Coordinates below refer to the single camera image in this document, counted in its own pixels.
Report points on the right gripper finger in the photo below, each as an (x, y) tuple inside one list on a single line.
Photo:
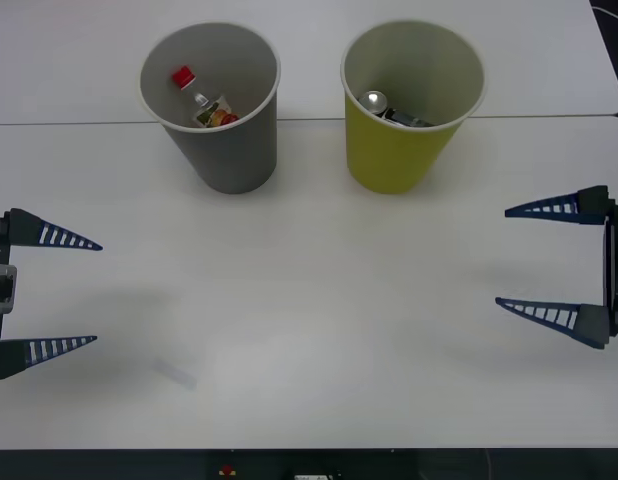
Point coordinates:
[(591, 322), (591, 205)]

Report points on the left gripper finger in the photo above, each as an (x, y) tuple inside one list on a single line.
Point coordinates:
[(11, 356), (29, 231)]

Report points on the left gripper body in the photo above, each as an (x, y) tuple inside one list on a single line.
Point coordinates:
[(0, 250)]

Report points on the clear plastic bottle red cap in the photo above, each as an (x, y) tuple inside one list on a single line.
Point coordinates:
[(201, 97)]

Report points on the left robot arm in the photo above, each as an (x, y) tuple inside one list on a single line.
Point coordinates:
[(1, 290)]

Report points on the yellow-green plastic waste bin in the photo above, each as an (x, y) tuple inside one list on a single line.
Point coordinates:
[(389, 155)]

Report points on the grey plastic waste bin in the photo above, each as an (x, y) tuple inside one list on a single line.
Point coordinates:
[(239, 155)]

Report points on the black can silver end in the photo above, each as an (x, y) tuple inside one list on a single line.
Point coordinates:
[(373, 101)]

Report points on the red round button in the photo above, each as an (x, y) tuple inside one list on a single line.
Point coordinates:
[(227, 471)]

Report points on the black robot torso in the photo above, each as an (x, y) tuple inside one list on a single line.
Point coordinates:
[(269, 462)]

